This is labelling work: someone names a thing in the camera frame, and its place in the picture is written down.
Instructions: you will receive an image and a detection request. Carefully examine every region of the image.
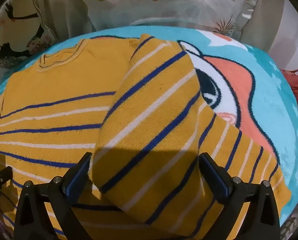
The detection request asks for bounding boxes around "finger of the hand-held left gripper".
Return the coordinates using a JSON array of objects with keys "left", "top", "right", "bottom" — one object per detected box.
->
[{"left": 0, "top": 163, "right": 13, "bottom": 188}]

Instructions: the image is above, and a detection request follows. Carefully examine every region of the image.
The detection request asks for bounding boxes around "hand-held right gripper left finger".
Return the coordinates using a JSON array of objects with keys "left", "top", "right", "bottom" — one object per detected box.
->
[{"left": 14, "top": 152, "right": 93, "bottom": 240}]

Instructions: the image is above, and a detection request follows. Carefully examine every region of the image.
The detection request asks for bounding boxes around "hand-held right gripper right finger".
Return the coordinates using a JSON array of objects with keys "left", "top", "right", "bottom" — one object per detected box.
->
[{"left": 198, "top": 152, "right": 281, "bottom": 240}]

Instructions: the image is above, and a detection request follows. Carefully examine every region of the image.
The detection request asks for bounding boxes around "yellow striped knit sweater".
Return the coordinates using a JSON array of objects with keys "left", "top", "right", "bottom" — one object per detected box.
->
[{"left": 0, "top": 34, "right": 292, "bottom": 240}]

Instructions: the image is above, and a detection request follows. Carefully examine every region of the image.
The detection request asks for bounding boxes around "blue cartoon print blanket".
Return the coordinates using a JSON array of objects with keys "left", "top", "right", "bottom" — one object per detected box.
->
[{"left": 0, "top": 26, "right": 298, "bottom": 233}]

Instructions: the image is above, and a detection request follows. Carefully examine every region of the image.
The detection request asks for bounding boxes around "white bird print pillow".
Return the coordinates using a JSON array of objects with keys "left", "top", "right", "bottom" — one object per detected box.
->
[{"left": 0, "top": 0, "right": 59, "bottom": 69}]

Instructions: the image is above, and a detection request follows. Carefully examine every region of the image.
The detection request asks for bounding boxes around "beige curtain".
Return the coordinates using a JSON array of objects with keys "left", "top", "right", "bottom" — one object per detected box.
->
[{"left": 21, "top": 0, "right": 97, "bottom": 40}]

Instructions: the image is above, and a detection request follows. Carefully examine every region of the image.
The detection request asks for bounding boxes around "white floral print pillow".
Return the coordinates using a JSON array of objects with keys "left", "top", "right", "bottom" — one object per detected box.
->
[{"left": 67, "top": 0, "right": 260, "bottom": 37}]

